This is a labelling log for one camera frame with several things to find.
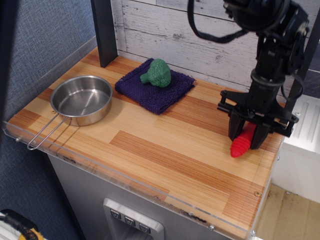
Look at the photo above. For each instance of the white toy sink unit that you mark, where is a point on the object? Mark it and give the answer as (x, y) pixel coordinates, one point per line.
(298, 166)

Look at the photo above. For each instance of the black right vertical post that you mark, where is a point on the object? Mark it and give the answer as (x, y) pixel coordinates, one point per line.
(310, 71)

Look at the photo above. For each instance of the grey toy fridge cabinet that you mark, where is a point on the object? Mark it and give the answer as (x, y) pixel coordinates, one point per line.
(86, 194)

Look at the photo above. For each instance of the clear acrylic edge guard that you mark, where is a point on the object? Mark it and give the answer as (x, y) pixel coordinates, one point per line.
(179, 160)

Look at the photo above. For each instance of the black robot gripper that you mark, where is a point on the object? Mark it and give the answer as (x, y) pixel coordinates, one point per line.
(258, 106)

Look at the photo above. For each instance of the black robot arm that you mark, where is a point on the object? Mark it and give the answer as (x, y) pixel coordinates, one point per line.
(281, 27)

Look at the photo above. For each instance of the stainless steel pot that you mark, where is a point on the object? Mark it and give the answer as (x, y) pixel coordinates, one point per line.
(79, 101)

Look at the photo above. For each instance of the purple folded towel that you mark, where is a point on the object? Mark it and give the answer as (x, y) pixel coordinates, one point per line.
(154, 99)

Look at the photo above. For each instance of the silver dispenser button panel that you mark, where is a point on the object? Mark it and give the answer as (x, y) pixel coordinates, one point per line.
(130, 221)

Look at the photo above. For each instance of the red handled metal fork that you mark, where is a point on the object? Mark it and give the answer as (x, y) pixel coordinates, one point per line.
(242, 143)

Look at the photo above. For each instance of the green toy broccoli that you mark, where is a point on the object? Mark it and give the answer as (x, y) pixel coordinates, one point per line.
(158, 74)

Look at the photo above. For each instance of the yellow black object corner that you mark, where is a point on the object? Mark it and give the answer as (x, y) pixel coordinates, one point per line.
(14, 226)

